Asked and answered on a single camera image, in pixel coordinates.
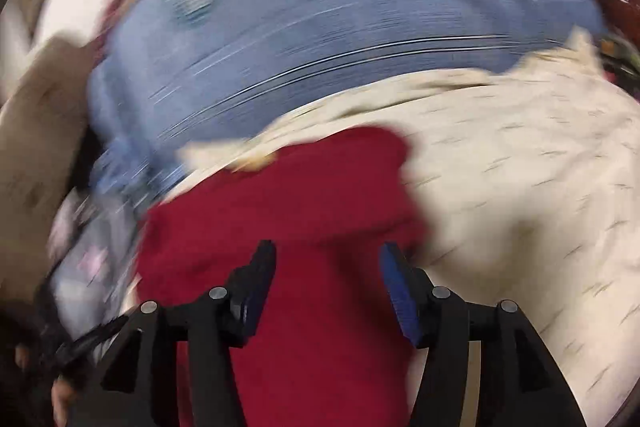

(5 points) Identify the dark red sweater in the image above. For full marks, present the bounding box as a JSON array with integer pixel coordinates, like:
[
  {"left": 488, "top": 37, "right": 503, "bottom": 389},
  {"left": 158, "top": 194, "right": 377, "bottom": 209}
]
[{"left": 137, "top": 127, "right": 426, "bottom": 426}]

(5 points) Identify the person's left hand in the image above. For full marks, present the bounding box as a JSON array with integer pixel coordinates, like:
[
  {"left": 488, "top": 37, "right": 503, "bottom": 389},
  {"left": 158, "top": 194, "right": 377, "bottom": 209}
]
[{"left": 13, "top": 343, "right": 78, "bottom": 427}]

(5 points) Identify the grey star patterned bedsheet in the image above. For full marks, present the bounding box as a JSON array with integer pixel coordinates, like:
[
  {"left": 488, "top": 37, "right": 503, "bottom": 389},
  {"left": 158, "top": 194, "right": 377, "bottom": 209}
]
[{"left": 48, "top": 188, "right": 138, "bottom": 339}]

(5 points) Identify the cream floral pillow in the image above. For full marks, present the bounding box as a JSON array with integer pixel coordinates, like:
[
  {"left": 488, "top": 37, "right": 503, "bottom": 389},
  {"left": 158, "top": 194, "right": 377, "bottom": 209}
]
[{"left": 179, "top": 28, "right": 639, "bottom": 426}]

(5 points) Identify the striped beige headboard cushion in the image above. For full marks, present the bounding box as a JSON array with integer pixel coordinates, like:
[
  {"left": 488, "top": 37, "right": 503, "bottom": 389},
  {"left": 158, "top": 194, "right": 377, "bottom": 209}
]
[{"left": 0, "top": 36, "right": 96, "bottom": 301}]

